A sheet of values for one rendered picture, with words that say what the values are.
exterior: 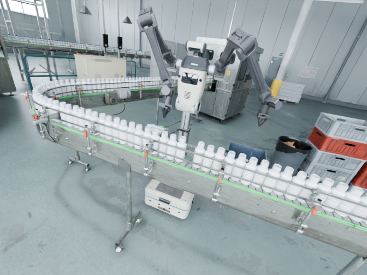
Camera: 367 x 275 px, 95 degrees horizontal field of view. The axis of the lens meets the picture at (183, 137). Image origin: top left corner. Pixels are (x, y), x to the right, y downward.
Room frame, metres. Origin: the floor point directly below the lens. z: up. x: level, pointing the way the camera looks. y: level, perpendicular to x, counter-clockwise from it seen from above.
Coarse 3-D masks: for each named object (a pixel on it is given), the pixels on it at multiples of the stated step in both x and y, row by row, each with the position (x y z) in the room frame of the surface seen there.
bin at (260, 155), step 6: (234, 144) 1.38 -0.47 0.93; (240, 144) 1.37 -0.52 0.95; (228, 150) 1.39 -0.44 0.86; (234, 150) 1.38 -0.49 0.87; (240, 150) 1.36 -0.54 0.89; (246, 150) 1.35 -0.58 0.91; (252, 150) 1.34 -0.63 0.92; (258, 150) 1.32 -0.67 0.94; (246, 156) 1.34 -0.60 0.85; (252, 156) 1.33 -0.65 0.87; (258, 156) 1.32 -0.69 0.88; (264, 156) 1.25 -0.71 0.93; (258, 162) 1.31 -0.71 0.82
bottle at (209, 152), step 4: (208, 148) 0.84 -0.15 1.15; (212, 148) 0.83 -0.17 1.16; (204, 152) 0.85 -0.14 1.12; (208, 152) 0.83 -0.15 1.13; (212, 152) 0.83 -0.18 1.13; (208, 156) 0.82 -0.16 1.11; (212, 156) 0.82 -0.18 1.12; (204, 160) 0.83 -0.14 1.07; (208, 160) 0.82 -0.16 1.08; (212, 160) 0.83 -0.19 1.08; (204, 164) 0.82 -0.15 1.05; (208, 164) 0.82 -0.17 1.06; (204, 168) 0.82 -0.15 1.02
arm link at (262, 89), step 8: (256, 40) 1.03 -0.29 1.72; (240, 56) 1.01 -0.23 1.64; (248, 56) 1.01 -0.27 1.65; (256, 56) 1.04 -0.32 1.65; (248, 64) 1.06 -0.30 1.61; (256, 64) 1.05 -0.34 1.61; (256, 72) 1.07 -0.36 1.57; (256, 80) 1.10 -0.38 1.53; (264, 80) 1.12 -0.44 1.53; (256, 88) 1.15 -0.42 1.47; (264, 88) 1.13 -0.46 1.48; (264, 96) 1.15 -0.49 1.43
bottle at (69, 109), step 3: (66, 105) 1.12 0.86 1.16; (69, 105) 1.13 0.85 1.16; (66, 108) 1.12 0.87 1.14; (69, 108) 1.12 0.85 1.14; (66, 111) 1.11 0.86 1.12; (69, 111) 1.11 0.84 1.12; (66, 117) 1.11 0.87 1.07; (69, 117) 1.11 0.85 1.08; (72, 117) 1.12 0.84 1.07; (66, 120) 1.11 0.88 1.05; (69, 120) 1.11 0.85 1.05; (72, 120) 1.12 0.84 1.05; (69, 126) 1.11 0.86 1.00; (72, 126) 1.11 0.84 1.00
